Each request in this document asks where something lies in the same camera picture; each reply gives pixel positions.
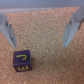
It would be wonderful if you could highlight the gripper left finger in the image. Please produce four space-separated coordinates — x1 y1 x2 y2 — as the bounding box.
0 13 18 49

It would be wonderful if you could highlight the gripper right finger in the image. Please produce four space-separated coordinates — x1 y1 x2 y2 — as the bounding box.
62 13 84 48

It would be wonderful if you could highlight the purple block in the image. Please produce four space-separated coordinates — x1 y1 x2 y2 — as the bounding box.
11 49 34 73

